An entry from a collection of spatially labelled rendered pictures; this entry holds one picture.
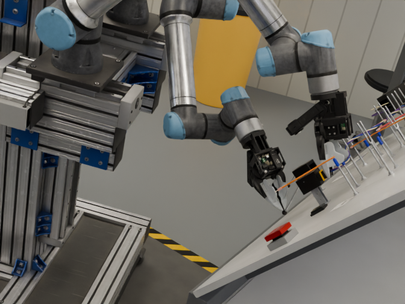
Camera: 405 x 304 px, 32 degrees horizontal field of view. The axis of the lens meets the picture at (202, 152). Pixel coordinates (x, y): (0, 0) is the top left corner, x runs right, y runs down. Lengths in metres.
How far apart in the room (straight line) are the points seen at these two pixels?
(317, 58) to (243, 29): 2.79
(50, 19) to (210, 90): 2.91
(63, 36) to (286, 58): 0.57
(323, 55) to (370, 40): 3.29
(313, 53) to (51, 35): 0.67
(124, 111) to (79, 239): 1.03
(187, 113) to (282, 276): 0.53
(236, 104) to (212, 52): 2.68
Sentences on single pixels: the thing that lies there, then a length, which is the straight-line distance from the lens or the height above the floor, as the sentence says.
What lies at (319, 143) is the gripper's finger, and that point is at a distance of 1.74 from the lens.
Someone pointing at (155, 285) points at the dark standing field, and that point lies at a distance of 3.10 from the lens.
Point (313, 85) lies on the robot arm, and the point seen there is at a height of 1.37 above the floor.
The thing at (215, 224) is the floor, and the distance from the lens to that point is 3.55.
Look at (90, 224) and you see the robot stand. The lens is 3.04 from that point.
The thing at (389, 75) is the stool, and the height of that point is 0.58.
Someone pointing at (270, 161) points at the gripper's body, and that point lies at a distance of 1.85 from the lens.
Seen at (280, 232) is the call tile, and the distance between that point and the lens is 1.58.
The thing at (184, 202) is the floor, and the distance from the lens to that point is 3.66.
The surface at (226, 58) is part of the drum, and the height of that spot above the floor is 0.37.
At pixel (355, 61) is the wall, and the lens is 5.06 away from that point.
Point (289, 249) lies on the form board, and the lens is 1.54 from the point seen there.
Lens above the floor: 2.00
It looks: 29 degrees down
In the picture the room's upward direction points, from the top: 13 degrees clockwise
